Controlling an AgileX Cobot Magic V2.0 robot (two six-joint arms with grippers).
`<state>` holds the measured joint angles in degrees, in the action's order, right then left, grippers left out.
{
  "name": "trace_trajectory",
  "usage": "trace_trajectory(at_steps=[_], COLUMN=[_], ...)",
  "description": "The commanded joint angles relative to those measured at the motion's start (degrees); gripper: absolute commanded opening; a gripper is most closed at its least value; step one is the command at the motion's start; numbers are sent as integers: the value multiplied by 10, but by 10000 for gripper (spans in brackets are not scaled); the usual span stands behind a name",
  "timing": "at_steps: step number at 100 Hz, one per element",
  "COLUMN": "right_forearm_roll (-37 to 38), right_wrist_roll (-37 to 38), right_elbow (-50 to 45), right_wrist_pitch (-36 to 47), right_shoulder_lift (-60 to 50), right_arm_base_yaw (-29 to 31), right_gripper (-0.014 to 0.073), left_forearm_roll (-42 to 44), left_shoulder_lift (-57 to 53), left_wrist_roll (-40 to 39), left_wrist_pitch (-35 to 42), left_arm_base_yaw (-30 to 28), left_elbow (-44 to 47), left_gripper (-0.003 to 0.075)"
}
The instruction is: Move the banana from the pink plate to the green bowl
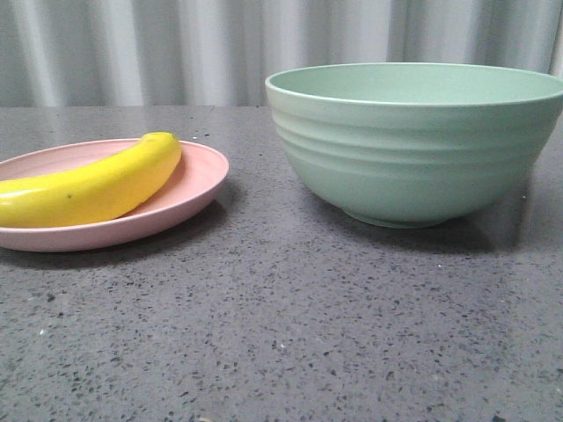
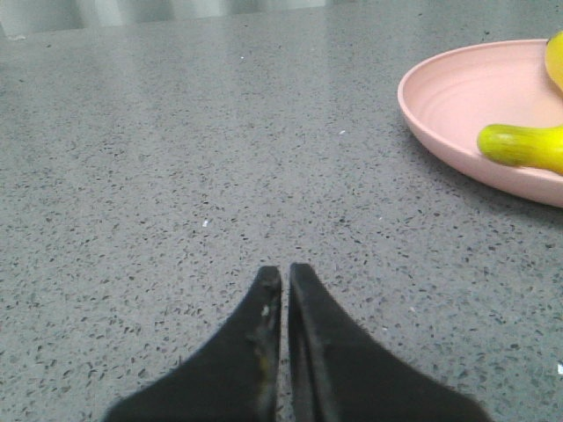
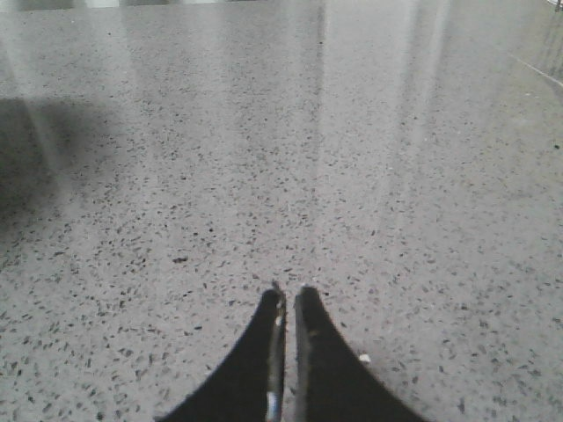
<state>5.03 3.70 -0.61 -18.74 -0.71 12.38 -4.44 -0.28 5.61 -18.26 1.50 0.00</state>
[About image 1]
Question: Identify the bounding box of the yellow banana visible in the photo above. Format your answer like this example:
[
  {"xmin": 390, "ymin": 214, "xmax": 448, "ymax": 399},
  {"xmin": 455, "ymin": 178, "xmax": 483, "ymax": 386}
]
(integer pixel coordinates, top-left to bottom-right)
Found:
[{"xmin": 1, "ymin": 132, "xmax": 182, "ymax": 229}]

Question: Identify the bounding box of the pink plate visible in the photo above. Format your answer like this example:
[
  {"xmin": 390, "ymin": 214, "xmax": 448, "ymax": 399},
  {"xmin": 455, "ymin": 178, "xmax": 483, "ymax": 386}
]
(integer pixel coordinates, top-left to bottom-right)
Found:
[{"xmin": 1, "ymin": 138, "xmax": 229, "ymax": 252}]

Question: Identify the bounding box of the green ribbed bowl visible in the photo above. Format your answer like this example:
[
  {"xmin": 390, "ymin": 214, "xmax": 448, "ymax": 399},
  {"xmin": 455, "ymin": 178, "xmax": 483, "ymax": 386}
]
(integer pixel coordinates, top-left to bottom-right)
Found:
[{"xmin": 265, "ymin": 62, "xmax": 562, "ymax": 228}]

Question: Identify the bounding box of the white pleated curtain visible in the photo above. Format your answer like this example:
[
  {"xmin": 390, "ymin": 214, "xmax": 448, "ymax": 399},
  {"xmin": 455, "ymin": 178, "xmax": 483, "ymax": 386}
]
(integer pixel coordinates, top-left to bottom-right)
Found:
[{"xmin": 1, "ymin": 1, "xmax": 562, "ymax": 106}]

